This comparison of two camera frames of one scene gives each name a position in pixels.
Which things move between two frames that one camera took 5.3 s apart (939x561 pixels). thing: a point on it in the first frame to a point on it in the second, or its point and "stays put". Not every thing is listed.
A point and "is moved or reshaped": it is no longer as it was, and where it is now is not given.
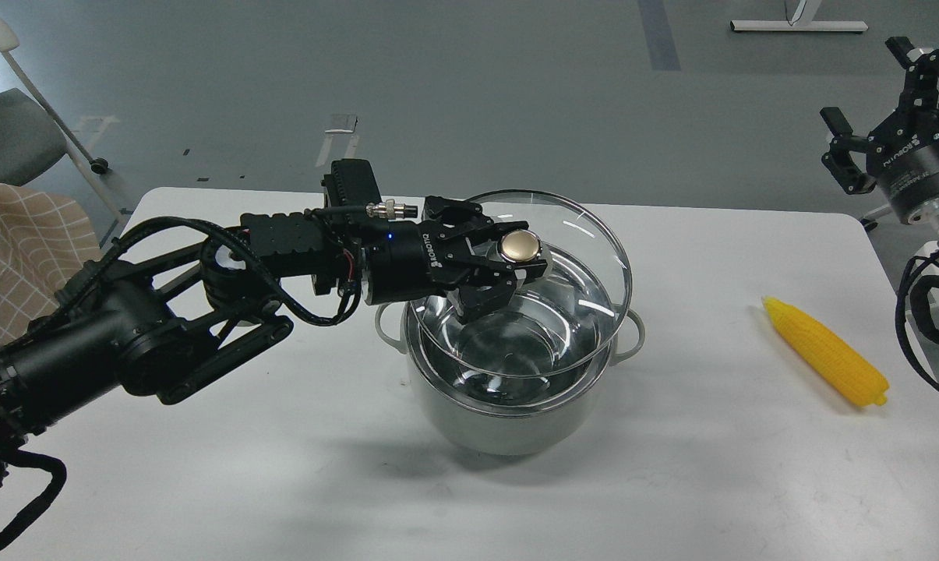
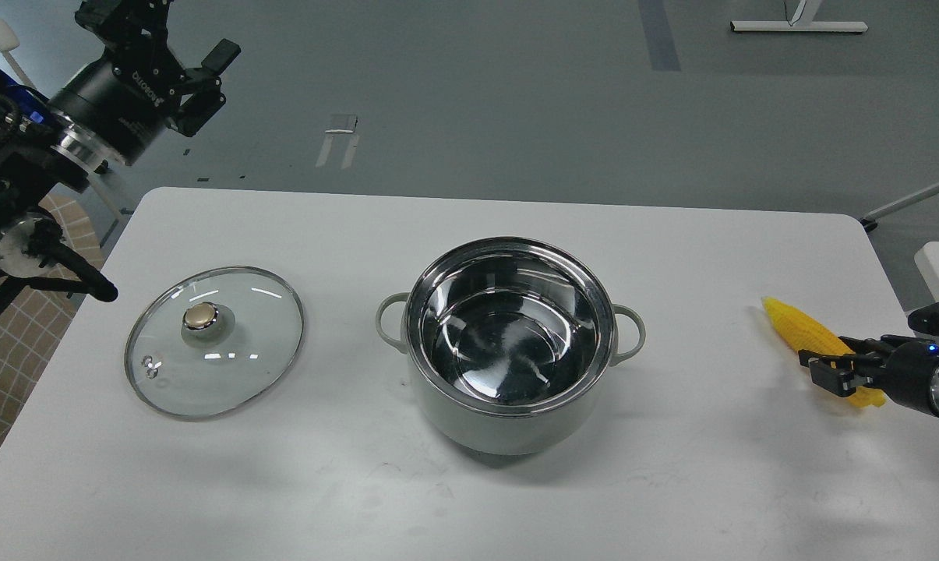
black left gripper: x=413 y=261 to x=122 y=103
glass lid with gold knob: x=559 y=319 is moved or reshaped
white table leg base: x=801 y=22 stays put
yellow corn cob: x=834 y=361 stays put
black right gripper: x=916 y=156 to x=906 y=375
